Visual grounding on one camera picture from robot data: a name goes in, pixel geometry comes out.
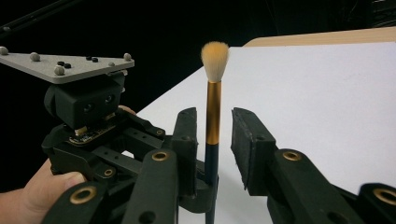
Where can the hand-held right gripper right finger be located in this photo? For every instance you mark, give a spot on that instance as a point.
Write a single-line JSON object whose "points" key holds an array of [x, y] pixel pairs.
{"points": [[252, 149]]}

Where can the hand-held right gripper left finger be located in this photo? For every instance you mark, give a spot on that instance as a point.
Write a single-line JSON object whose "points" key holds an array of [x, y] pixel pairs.
{"points": [[186, 149]]}

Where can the white board sheet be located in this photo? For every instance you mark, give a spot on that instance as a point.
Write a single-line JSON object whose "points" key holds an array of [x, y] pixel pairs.
{"points": [[311, 118]]}

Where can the black metal stand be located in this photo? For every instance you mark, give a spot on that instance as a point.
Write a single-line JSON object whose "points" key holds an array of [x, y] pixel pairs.
{"points": [[37, 14]]}

